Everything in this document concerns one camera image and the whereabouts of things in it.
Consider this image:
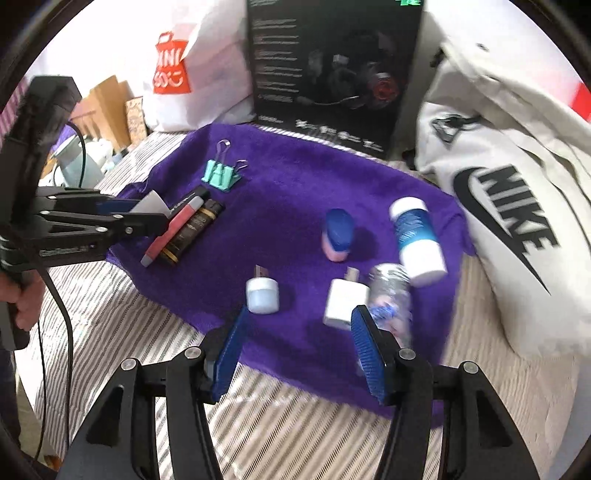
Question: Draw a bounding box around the clear plastic candy bottle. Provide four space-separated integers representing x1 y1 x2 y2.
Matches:
368 263 412 348

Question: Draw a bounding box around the white USB charger plug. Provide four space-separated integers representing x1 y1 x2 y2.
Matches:
322 267 370 330

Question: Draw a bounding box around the pink white pen tube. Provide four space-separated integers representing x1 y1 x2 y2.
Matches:
140 196 204 267

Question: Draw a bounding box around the small white round jar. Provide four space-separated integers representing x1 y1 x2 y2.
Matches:
245 265 280 315

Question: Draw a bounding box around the dark brown chocolate box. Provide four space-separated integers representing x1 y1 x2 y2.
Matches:
158 199 225 265

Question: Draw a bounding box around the blue white cylindrical bottle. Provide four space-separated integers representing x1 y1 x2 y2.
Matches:
389 197 448 288

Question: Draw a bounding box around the teal binder clip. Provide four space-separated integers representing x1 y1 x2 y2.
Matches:
201 139 249 193

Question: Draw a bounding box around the pink container blue cap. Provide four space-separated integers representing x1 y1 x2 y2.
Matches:
322 209 356 262

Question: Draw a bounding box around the person left hand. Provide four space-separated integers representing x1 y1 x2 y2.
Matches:
0 271 45 331

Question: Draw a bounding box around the wooden furniture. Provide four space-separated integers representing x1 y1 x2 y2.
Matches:
70 75 133 153

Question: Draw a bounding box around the decorated brown book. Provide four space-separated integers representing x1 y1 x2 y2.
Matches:
125 97 148 146

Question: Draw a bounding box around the striped bed cover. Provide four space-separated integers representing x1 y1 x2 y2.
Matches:
18 131 588 480

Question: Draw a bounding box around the purple towel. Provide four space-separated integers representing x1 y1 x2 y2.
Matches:
109 124 475 417

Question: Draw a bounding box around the white Miniso shopping bag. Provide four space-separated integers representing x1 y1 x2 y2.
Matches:
143 1 254 132

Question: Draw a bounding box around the grey Nike bag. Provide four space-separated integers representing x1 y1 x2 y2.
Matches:
413 27 591 358

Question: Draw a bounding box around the black headset box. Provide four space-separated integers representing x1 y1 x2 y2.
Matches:
246 0 425 158

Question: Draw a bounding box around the red packaging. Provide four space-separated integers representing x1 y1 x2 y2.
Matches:
570 83 591 123

